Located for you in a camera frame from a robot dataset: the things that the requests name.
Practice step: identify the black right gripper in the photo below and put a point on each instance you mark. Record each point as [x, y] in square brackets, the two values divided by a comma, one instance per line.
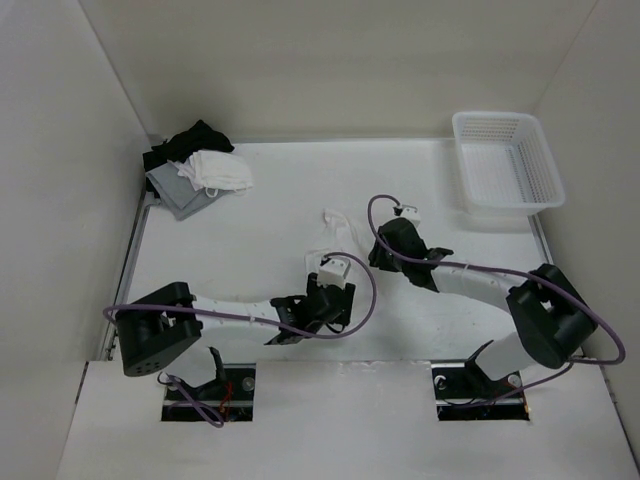
[377, 258]

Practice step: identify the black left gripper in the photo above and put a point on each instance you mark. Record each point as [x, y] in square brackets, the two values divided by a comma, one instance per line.
[313, 283]

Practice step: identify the white tank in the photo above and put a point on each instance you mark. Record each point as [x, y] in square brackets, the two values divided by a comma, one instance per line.
[214, 172]
[340, 233]

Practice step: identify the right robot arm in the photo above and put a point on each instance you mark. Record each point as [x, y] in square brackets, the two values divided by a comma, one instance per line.
[549, 317]

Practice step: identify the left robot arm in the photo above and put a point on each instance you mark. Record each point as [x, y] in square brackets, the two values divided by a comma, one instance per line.
[175, 334]

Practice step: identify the folded white tank top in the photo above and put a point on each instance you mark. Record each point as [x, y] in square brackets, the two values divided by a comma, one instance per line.
[214, 172]

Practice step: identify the folded grey tank top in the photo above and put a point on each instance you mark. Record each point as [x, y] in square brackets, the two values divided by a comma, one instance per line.
[176, 192]

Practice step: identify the black tank top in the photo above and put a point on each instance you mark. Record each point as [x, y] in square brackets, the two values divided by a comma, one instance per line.
[182, 145]

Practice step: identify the white plastic basket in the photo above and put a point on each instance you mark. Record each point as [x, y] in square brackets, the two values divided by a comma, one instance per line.
[505, 164]

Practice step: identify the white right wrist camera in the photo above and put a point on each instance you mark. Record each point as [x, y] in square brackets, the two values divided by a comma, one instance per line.
[409, 213]

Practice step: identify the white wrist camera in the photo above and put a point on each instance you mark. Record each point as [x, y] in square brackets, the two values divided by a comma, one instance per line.
[409, 213]
[333, 271]

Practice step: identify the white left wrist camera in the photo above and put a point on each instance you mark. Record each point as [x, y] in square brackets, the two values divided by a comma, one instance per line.
[333, 271]

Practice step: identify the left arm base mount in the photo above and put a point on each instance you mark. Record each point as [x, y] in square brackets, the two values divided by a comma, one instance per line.
[232, 399]

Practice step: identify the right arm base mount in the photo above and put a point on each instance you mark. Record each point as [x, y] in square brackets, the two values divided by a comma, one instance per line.
[465, 394]

